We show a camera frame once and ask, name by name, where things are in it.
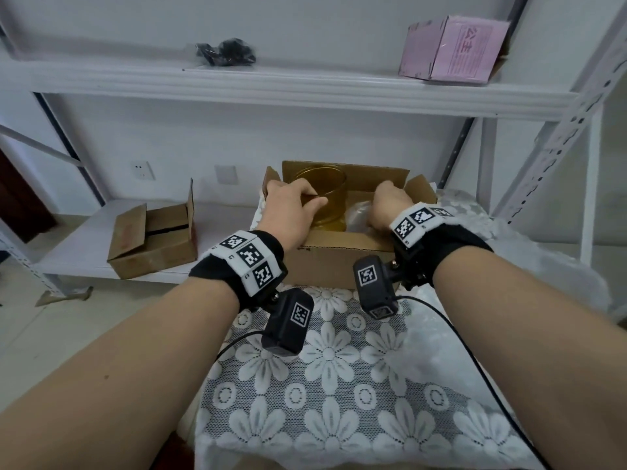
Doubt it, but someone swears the person's right hand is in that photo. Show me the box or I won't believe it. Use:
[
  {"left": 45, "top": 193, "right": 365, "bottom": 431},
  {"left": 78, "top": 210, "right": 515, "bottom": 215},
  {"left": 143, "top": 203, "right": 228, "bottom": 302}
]
[{"left": 367, "top": 180, "right": 415, "bottom": 236}]

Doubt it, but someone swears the person's left hand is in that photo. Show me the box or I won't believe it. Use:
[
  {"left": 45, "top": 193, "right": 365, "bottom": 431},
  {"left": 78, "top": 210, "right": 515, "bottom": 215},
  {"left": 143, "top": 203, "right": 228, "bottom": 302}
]
[{"left": 257, "top": 180, "right": 329, "bottom": 253}]

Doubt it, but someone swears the bubble wrap piece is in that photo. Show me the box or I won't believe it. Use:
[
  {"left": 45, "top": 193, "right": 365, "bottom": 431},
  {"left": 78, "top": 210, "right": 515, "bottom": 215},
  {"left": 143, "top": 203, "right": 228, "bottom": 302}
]
[{"left": 345, "top": 200, "right": 378, "bottom": 236}]

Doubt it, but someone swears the amber glass jar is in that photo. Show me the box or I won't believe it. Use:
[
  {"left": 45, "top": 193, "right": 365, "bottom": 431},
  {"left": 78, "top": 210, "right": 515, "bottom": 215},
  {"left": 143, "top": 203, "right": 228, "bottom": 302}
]
[{"left": 292, "top": 163, "right": 349, "bottom": 233}]

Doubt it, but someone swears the brown cardboard box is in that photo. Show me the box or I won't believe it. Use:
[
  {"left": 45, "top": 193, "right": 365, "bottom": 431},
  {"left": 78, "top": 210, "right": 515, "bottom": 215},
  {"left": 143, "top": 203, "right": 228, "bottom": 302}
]
[{"left": 252, "top": 160, "right": 440, "bottom": 289}]

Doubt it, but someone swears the person's right forearm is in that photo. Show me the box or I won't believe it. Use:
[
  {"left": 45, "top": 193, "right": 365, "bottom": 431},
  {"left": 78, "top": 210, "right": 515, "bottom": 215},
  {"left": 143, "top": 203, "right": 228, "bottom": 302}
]
[{"left": 430, "top": 249, "right": 627, "bottom": 470}]

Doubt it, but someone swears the person's left forearm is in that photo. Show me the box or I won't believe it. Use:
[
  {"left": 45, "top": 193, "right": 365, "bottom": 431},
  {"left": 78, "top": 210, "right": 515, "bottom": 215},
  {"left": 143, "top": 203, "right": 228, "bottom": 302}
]
[{"left": 0, "top": 276, "right": 241, "bottom": 470}]

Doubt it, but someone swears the small worn cardboard carton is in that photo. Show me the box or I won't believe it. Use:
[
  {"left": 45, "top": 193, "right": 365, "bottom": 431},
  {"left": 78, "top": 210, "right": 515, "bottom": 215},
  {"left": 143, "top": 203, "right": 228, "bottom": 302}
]
[{"left": 106, "top": 178, "right": 199, "bottom": 281}]

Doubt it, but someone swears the pink paper box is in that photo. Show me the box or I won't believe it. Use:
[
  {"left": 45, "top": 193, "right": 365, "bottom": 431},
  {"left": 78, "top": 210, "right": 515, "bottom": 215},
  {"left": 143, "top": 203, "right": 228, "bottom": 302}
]
[{"left": 397, "top": 15, "right": 511, "bottom": 86}]

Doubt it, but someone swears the white metal shelving rack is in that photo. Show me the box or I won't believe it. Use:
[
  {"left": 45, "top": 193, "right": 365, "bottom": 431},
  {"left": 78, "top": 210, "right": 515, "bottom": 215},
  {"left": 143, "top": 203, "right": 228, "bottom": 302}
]
[
  {"left": 0, "top": 0, "right": 627, "bottom": 307},
  {"left": 579, "top": 107, "right": 627, "bottom": 334}
]

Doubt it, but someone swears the white floral lace tablecloth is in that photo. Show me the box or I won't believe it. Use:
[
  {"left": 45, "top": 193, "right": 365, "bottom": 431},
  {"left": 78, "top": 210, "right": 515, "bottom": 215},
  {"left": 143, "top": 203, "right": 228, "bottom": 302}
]
[{"left": 193, "top": 188, "right": 545, "bottom": 470}]

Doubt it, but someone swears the dark wooden door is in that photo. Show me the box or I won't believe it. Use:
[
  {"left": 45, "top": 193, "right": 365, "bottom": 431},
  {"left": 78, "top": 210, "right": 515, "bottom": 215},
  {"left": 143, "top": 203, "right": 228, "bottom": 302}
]
[{"left": 0, "top": 151, "right": 55, "bottom": 245}]

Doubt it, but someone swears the black right wrist strap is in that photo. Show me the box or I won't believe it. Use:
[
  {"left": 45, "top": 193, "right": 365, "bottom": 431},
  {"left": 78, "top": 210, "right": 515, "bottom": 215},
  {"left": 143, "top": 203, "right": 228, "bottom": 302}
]
[{"left": 389, "top": 202, "right": 493, "bottom": 289}]

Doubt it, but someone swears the black wrist strap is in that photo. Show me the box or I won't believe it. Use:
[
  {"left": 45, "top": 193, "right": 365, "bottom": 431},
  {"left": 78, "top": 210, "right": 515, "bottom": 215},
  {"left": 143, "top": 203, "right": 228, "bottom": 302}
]
[
  {"left": 389, "top": 202, "right": 493, "bottom": 289},
  {"left": 188, "top": 229, "right": 289, "bottom": 311}
]

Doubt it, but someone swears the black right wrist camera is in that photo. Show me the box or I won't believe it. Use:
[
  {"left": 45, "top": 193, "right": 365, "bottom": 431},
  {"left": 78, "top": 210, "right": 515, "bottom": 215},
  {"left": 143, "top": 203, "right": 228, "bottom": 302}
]
[{"left": 353, "top": 255, "right": 400, "bottom": 321}]

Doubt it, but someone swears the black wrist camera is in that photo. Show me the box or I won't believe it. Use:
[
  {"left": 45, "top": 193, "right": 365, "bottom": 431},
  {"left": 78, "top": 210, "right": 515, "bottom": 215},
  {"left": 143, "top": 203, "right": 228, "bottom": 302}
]
[
  {"left": 261, "top": 287, "right": 315, "bottom": 357},
  {"left": 353, "top": 255, "right": 400, "bottom": 321}
]

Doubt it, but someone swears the black left wrist strap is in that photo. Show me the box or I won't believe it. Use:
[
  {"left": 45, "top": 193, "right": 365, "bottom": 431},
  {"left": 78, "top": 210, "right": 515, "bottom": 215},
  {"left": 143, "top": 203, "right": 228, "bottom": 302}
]
[{"left": 188, "top": 229, "right": 289, "bottom": 311}]

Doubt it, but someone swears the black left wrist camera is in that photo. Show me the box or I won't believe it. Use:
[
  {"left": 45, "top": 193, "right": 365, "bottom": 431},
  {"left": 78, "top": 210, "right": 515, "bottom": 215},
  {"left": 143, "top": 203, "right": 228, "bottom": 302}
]
[{"left": 261, "top": 287, "right": 315, "bottom": 357}]

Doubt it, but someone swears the black cable bundle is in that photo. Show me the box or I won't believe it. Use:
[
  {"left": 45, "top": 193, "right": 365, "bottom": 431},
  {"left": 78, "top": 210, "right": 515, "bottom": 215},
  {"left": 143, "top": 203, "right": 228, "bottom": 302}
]
[{"left": 195, "top": 37, "right": 257, "bottom": 69}]

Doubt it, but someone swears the black right camera cable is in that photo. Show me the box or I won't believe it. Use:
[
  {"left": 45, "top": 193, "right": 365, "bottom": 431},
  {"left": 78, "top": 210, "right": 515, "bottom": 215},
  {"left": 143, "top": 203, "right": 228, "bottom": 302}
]
[{"left": 396, "top": 296, "right": 552, "bottom": 470}]

